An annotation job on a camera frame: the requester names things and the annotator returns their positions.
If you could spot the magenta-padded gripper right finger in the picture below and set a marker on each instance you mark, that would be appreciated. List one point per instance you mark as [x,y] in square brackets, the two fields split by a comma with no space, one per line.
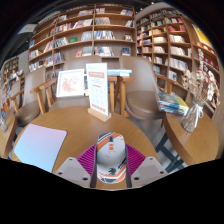
[146,168]

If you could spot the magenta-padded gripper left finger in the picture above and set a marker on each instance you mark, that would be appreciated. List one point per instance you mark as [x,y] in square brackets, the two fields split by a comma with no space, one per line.
[75,168]

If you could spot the white orange black computer mouse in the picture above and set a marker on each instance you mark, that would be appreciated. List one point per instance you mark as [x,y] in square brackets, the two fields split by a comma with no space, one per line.
[111,156]

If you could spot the pink blue gradient mouse pad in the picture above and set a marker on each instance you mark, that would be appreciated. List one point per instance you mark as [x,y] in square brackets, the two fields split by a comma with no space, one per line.
[40,146]

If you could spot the round wooden side table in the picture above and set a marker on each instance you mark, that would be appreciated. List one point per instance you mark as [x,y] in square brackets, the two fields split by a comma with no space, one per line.
[193,143]
[6,136]

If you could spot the glass vase with dried flowers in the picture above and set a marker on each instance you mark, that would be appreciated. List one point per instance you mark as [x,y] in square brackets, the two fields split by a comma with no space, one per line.
[192,120]

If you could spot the stack of blue books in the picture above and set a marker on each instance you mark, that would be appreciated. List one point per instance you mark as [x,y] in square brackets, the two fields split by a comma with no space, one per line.
[173,104]

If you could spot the brown padded wooden armchair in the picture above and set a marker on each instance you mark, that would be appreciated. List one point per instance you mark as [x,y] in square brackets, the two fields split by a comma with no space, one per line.
[78,61]
[143,96]
[31,96]

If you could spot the dark upright book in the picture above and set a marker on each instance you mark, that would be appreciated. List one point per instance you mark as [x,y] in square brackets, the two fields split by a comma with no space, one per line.
[85,85]

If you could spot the white red sign wooden stand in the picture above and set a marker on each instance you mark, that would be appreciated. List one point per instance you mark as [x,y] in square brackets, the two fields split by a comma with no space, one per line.
[97,86]

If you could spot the white framed floral picture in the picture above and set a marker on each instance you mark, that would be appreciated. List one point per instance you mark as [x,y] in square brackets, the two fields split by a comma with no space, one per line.
[70,83]

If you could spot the glass vase with pink flowers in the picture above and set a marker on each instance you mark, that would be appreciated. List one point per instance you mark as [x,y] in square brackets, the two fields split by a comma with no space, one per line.
[3,116]

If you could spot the small distant wooden bookshelf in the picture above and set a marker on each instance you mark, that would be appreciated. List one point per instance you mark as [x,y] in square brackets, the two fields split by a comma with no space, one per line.
[10,66]

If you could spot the wide wooden bookshelf unit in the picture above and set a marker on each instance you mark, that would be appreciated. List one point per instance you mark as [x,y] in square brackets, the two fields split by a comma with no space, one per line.
[83,33]

